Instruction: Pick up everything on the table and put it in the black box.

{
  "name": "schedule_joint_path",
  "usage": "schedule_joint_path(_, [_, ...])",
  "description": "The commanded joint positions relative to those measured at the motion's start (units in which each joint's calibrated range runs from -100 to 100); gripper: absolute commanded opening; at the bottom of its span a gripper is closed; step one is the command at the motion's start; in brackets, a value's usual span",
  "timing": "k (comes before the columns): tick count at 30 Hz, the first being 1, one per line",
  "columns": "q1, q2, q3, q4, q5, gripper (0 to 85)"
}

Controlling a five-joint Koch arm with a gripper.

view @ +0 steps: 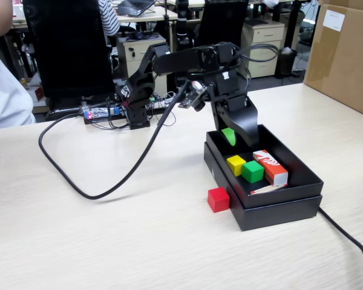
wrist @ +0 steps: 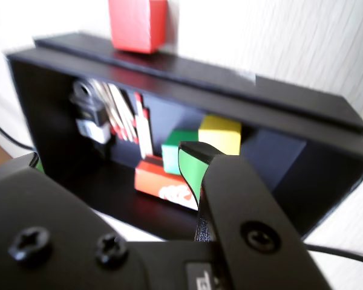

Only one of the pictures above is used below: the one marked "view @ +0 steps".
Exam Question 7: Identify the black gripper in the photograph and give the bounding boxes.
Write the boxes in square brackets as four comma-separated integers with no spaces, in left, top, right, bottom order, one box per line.
[210,69,258,147]

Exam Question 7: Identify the yellow wooden cube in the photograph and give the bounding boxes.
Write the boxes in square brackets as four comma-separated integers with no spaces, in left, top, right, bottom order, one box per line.
[226,155,247,178]

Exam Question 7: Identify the green wooden cube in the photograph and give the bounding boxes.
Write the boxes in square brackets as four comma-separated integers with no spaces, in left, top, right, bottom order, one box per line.
[241,160,265,184]

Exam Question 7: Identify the red wooden cube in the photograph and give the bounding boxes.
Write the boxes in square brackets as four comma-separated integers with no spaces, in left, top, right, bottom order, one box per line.
[208,187,231,214]

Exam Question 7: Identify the black cardboard box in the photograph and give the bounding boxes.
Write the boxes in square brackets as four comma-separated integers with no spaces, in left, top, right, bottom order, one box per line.
[205,123,325,210]

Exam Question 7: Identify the black box lid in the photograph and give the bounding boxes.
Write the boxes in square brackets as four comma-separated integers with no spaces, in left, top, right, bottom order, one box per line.
[203,141,323,232]

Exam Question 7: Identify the large brown cardboard box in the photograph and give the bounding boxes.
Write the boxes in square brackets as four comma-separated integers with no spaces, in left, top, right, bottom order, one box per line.
[302,0,363,120]

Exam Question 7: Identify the orange white matchbox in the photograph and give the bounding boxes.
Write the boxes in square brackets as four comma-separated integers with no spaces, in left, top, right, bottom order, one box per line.
[252,149,289,187]

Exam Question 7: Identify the wooden matchstick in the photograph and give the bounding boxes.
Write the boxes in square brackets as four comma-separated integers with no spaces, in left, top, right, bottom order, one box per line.
[249,184,288,195]

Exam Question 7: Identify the white power strip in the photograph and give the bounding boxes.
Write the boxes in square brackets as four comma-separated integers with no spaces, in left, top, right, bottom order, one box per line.
[151,94,178,109]

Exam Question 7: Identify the black trash bin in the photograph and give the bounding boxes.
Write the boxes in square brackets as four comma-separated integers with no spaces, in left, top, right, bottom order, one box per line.
[274,47,299,79]

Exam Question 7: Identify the beige drawer cabinet with lock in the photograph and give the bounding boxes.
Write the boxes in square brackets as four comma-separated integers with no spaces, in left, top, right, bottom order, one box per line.
[232,21,286,80]

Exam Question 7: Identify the black swivel office chair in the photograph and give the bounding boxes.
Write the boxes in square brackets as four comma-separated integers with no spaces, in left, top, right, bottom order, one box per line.
[193,0,249,93]

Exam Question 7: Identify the black pole with white rings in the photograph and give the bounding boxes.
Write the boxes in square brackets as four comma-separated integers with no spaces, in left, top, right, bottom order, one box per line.
[175,0,191,91]

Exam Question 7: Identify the controller board with red LED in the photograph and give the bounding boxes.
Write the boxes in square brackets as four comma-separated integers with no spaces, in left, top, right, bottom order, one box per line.
[83,104,128,124]

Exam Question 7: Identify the white label sticker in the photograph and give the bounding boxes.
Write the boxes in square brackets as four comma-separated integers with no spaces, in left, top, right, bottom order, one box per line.
[323,9,345,32]

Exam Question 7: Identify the light wooden office desk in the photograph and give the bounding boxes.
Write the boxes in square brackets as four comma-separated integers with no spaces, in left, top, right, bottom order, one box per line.
[11,4,179,31]

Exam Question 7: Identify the dark open laptop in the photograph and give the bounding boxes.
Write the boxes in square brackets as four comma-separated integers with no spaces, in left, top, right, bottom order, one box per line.
[116,0,157,18]

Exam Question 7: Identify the person in striped shirt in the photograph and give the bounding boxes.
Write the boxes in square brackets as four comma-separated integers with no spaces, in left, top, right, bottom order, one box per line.
[98,0,121,37]

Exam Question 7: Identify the large black mesh office chair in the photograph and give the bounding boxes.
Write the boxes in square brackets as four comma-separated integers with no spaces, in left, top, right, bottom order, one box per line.
[22,0,116,120]

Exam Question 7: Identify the red and white carton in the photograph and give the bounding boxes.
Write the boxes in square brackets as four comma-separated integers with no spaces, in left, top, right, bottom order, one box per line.
[27,86,45,102]

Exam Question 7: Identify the person in white shirt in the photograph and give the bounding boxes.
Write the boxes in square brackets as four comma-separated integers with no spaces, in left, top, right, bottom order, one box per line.
[0,0,36,131]

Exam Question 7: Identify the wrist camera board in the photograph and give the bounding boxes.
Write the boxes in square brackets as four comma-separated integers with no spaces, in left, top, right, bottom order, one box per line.
[177,80,208,112]

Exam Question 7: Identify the thin black servo wires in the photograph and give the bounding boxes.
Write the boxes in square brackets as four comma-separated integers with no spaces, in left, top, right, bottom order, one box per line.
[234,43,280,88]

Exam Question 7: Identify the thick black table cable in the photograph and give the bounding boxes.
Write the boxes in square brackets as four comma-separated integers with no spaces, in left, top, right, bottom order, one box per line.
[317,207,363,290]

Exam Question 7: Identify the thick black camera cable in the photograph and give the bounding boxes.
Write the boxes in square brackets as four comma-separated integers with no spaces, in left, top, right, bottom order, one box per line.
[38,80,191,201]

